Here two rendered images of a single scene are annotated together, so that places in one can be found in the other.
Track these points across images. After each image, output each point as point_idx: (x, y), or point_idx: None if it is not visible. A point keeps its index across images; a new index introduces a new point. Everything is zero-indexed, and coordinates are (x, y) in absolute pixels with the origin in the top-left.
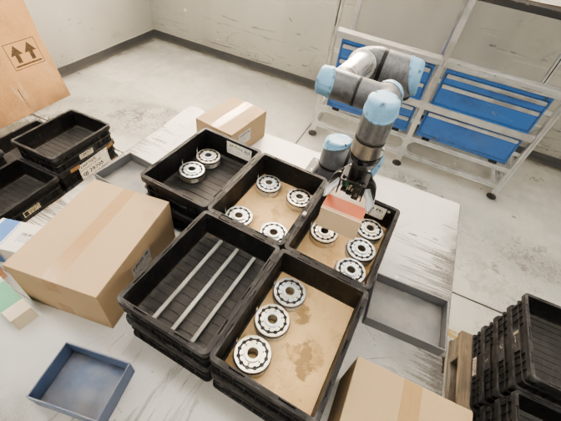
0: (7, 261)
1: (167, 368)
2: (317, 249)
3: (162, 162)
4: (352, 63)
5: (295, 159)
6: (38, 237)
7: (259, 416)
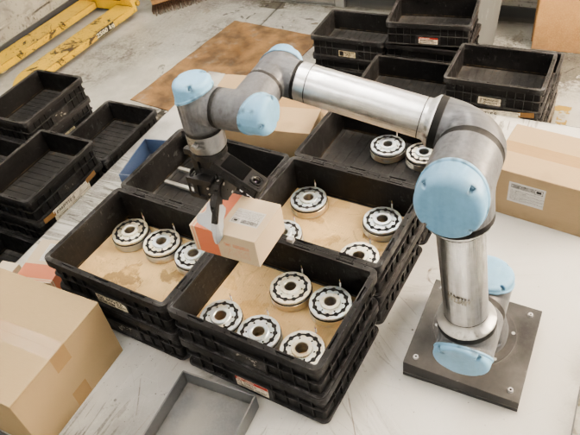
0: (229, 74)
1: None
2: (267, 289)
3: None
4: (324, 72)
5: (540, 294)
6: None
7: None
